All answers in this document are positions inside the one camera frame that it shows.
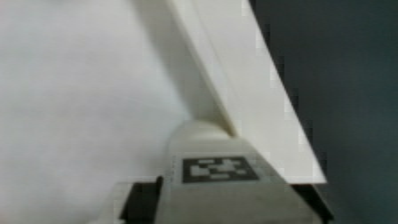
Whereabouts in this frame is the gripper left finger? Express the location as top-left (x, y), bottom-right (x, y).
top-left (119, 176), bottom-right (163, 224)

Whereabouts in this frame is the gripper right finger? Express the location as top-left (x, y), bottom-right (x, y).
top-left (291, 184), bottom-right (334, 224)

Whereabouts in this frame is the white leg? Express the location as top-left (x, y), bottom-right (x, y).
top-left (154, 121), bottom-right (321, 224)

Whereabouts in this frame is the white square tabletop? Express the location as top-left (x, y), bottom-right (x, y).
top-left (0, 0), bottom-right (325, 224)

